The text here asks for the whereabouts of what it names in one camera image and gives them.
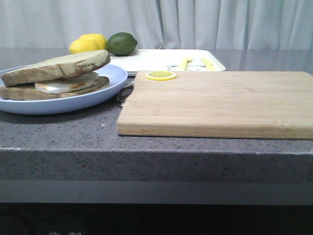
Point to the front yellow lemon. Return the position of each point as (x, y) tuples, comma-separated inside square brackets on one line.
[(82, 45)]

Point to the white serving tray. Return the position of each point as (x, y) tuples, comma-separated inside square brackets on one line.
[(164, 59)]

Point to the green lime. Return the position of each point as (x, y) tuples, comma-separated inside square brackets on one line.
[(121, 44)]

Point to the metal spoon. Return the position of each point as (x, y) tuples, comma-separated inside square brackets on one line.
[(125, 92)]

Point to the white curtain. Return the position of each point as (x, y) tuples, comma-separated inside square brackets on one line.
[(170, 24)]

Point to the light blue round plate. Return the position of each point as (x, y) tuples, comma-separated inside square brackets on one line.
[(116, 75)]

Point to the yellow plastic knife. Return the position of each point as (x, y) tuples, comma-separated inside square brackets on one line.
[(209, 65)]

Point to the fried egg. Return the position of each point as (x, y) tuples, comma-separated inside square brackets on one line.
[(65, 85)]

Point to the yellow plastic fork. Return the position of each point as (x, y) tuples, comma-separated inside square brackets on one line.
[(182, 66)]

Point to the lemon slice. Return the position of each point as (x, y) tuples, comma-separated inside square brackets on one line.
[(160, 75)]

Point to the wooden cutting board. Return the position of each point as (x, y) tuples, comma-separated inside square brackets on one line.
[(221, 104)]

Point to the rear yellow lemon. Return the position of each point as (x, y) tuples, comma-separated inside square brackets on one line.
[(99, 39)]

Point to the yellow lemon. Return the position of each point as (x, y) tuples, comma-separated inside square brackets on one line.
[(99, 39), (82, 45)]

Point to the bread slice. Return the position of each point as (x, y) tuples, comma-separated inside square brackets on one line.
[(68, 66), (28, 92)]

